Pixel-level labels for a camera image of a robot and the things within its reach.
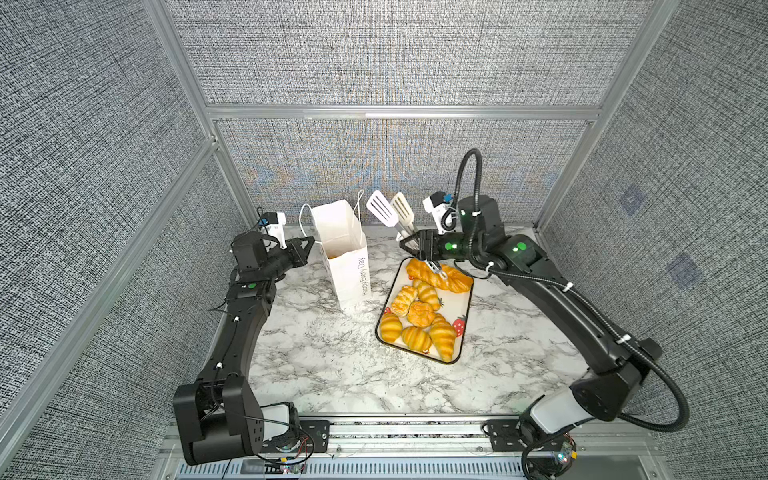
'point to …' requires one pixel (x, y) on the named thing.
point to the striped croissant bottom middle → (416, 338)
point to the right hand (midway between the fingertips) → (407, 240)
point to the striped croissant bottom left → (390, 327)
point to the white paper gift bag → (340, 230)
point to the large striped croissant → (443, 335)
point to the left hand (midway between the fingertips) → (314, 239)
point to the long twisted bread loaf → (456, 280)
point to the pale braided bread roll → (401, 302)
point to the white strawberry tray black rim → (455, 307)
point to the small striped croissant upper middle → (429, 296)
